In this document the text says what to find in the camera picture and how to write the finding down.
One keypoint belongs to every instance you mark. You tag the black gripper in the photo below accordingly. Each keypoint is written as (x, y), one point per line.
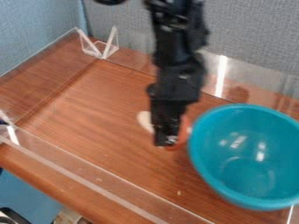
(179, 80)

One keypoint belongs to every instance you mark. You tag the brown toy mushroom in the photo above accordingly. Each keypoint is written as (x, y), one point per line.
(143, 118)

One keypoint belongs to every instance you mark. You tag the blue plastic bowl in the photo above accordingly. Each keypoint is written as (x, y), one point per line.
(244, 152)

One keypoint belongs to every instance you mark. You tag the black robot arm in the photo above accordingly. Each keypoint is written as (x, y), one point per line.
(179, 16)

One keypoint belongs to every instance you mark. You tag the clear acrylic back barrier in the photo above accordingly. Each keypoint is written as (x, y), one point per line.
(234, 80)

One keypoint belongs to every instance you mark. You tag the clear acrylic barrier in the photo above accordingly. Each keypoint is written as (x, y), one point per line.
(234, 80)
(47, 165)
(28, 85)

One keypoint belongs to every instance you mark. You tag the clear acrylic front barrier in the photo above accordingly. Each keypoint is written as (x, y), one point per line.
(47, 165)

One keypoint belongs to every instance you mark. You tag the clear acrylic left barrier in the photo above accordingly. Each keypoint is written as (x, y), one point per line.
(28, 85)

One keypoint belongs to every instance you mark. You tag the clear acrylic corner bracket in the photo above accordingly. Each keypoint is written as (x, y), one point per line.
(99, 49)

